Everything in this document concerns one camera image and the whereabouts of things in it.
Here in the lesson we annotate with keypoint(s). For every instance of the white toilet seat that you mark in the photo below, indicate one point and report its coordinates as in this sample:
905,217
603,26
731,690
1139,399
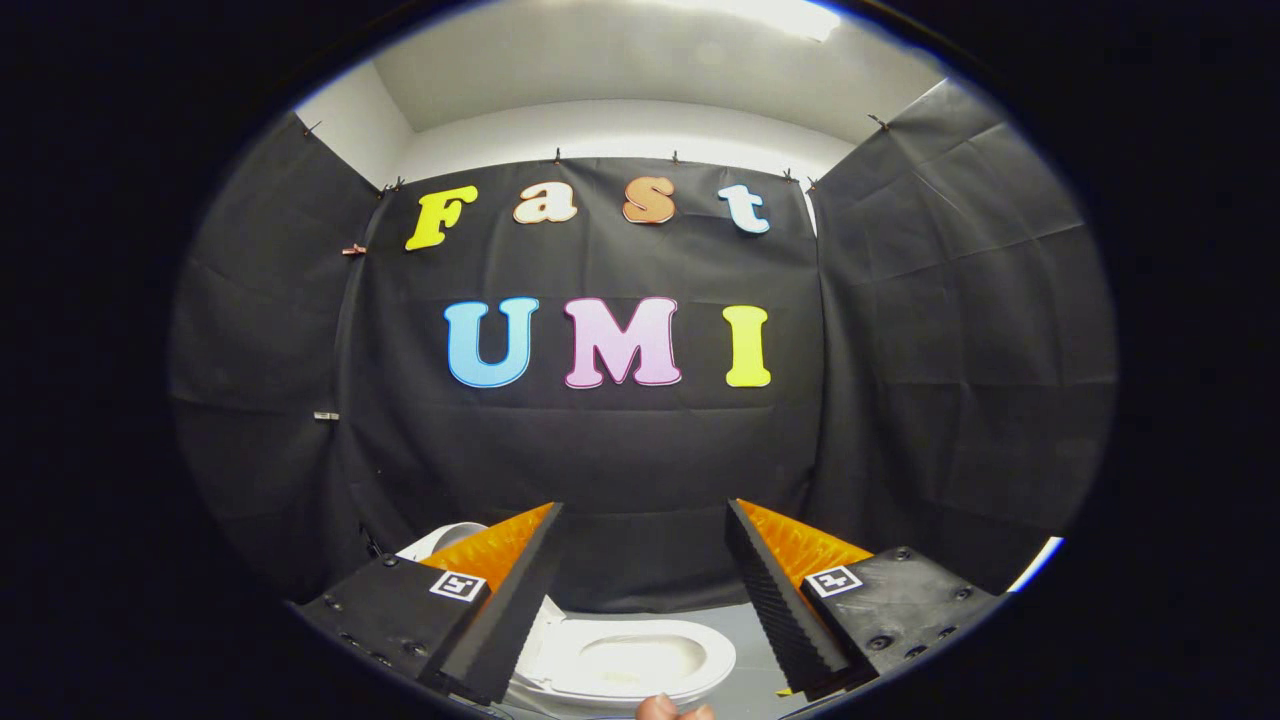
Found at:
720,650

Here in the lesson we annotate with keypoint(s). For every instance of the white toilet bowl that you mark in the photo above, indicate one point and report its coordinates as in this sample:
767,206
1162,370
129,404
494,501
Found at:
640,662

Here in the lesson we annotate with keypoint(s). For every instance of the black backdrop cloth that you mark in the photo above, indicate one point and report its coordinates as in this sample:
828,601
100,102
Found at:
620,450

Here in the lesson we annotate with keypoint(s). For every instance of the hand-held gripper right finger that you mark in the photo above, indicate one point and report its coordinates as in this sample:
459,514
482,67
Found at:
780,620

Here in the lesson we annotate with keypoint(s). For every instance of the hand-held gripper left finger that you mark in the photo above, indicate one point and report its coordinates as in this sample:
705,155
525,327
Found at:
505,610

